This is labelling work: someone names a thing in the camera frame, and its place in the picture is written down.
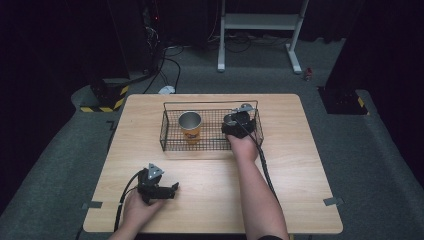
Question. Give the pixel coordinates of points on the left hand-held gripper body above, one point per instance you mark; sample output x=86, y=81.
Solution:
x=151, y=185

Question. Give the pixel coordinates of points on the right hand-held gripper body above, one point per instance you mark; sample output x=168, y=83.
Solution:
x=242, y=125

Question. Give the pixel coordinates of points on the orange tin can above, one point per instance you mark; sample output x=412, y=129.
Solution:
x=190, y=128

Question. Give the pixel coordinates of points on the person's right hand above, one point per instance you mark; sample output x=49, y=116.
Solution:
x=244, y=148

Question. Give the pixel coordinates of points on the person's left hand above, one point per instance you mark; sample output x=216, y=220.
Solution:
x=141, y=210

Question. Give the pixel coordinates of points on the grey tape piece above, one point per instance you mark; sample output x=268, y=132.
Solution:
x=332, y=201
x=91, y=205

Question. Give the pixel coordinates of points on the small red object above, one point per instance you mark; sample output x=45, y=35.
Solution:
x=308, y=74

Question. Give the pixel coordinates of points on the white power adapter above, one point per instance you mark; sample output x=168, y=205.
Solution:
x=166, y=89

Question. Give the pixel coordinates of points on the yellow black striped stand base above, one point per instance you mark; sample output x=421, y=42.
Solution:
x=106, y=98
x=343, y=101

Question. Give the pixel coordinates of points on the white metal stand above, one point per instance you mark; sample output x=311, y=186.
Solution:
x=260, y=21

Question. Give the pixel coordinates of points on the dark equipment rack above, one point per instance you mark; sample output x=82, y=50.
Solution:
x=151, y=36

